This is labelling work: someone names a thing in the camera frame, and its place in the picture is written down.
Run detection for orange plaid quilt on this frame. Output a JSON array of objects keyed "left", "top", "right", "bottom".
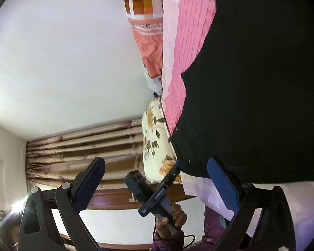
[{"left": 120, "top": 0, "right": 164, "bottom": 80}]

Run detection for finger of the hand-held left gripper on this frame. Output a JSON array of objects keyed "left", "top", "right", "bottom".
[{"left": 160, "top": 159, "right": 184, "bottom": 188}]

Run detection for person's head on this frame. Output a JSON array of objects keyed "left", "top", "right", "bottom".
[{"left": 0, "top": 212, "right": 24, "bottom": 249}]

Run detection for person's left hand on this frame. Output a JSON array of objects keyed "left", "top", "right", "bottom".
[{"left": 155, "top": 202, "right": 188, "bottom": 240}]

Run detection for pink checked bed sheet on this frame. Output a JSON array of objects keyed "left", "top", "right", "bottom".
[{"left": 161, "top": 0, "right": 314, "bottom": 251}]

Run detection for black cable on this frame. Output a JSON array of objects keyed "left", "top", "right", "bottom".
[{"left": 152, "top": 225, "right": 196, "bottom": 250}]

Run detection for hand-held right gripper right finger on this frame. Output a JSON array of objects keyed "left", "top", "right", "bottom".
[{"left": 207, "top": 156, "right": 296, "bottom": 251}]

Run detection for beige floral curtain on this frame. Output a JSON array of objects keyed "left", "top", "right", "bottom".
[{"left": 25, "top": 118, "right": 144, "bottom": 189}]

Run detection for floral pillow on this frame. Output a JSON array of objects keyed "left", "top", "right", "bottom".
[{"left": 141, "top": 97, "right": 182, "bottom": 185}]

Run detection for white plastic bag blue print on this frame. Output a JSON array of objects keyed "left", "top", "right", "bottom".
[{"left": 144, "top": 70, "right": 163, "bottom": 97}]

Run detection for person's purple clothing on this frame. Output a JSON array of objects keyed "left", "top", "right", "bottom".
[{"left": 203, "top": 205, "right": 228, "bottom": 245}]

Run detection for person's left forearm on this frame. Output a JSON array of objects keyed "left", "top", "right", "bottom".
[{"left": 153, "top": 231, "right": 185, "bottom": 251}]

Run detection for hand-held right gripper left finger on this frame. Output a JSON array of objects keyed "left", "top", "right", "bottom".
[{"left": 18, "top": 156, "right": 106, "bottom": 251}]

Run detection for black pants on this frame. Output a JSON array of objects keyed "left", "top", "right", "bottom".
[{"left": 170, "top": 0, "right": 314, "bottom": 185}]

